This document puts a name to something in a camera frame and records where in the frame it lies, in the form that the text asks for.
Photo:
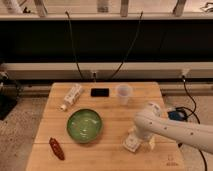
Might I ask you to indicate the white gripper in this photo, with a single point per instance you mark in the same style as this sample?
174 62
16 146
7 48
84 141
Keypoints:
146 139

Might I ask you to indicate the white sponge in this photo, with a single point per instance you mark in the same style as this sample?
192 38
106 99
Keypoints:
131 144

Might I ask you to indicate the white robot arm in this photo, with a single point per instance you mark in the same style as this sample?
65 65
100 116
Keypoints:
148 121

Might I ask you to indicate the blue connector box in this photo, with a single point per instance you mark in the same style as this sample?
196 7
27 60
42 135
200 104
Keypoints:
174 115

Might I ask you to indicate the clear plastic cup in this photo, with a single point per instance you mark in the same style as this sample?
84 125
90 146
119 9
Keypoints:
123 93

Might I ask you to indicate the green bowl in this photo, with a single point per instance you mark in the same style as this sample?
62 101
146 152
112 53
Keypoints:
84 125

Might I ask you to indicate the black rectangular block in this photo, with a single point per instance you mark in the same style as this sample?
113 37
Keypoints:
99 92

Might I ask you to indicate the white tube bottle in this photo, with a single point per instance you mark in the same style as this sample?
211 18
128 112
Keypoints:
72 96

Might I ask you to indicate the red brown chili toy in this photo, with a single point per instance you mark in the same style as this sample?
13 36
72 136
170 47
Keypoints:
57 150

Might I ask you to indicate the dark equipment at left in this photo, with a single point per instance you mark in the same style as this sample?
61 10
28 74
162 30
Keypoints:
7 103

